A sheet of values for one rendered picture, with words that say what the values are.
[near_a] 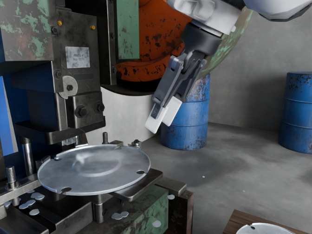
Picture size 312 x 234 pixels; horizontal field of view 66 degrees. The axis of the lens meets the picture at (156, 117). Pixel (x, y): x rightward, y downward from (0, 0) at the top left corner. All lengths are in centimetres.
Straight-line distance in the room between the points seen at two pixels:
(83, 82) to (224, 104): 342
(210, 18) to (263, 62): 333
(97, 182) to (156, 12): 63
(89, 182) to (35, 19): 36
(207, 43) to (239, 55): 338
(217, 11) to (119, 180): 41
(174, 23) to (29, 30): 51
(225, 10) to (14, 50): 38
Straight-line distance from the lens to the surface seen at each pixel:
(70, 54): 63
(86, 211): 68
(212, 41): 46
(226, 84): 390
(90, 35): 68
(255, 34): 380
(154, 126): 52
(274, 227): 123
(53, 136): 64
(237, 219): 124
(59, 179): 64
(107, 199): 67
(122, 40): 70
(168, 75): 45
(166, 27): 91
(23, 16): 53
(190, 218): 90
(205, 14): 45
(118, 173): 62
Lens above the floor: 107
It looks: 14 degrees down
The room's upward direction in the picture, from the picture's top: straight up
